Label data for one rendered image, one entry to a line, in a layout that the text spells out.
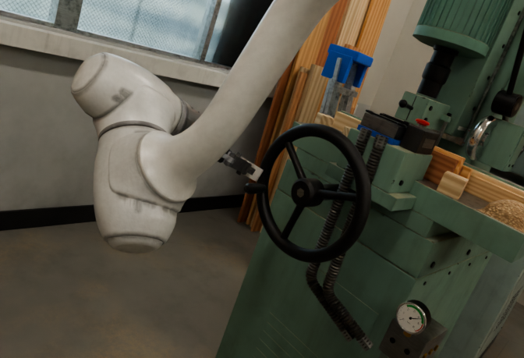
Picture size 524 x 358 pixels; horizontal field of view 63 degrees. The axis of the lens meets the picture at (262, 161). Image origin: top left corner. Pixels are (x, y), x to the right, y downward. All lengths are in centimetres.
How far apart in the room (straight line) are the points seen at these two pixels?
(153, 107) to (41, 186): 147
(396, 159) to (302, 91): 163
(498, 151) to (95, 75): 98
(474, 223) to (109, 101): 70
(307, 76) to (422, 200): 160
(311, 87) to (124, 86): 191
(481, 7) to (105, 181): 87
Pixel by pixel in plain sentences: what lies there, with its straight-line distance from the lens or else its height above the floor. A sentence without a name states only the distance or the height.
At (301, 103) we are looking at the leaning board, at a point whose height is 82.
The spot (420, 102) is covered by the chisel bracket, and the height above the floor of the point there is 105.
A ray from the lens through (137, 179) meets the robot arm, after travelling 55.
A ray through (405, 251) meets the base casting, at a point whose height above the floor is 75.
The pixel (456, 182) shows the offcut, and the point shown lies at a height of 93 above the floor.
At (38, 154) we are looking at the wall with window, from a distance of 201.
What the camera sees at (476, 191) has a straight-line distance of 110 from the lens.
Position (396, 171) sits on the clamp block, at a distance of 89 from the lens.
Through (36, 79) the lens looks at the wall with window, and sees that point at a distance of 190.
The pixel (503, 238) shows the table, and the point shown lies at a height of 88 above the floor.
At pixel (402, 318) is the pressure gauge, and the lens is 97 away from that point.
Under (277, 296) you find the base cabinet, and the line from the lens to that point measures 123.
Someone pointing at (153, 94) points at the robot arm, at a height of 95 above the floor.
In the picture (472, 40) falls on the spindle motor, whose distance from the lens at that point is 110.
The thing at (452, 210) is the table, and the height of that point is 88.
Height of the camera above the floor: 107
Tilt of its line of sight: 15 degrees down
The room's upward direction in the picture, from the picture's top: 19 degrees clockwise
